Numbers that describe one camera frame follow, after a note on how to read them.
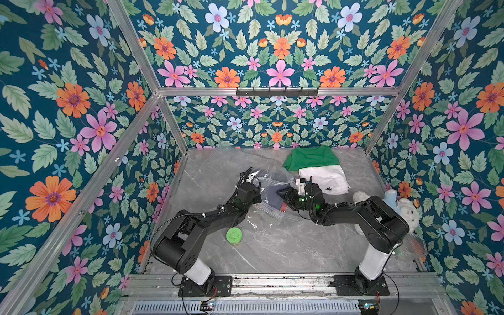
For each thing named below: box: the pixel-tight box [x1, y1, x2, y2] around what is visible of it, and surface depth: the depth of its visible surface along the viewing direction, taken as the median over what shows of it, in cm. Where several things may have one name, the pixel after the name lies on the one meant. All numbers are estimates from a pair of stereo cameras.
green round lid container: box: [226, 227, 243, 245], surface depth 84 cm
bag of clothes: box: [251, 162, 301, 222], surface depth 92 cm
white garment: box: [298, 164, 352, 195], surface depth 107 cm
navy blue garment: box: [264, 183, 291, 211], surface depth 90 cm
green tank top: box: [282, 145, 340, 172], surface depth 116 cm
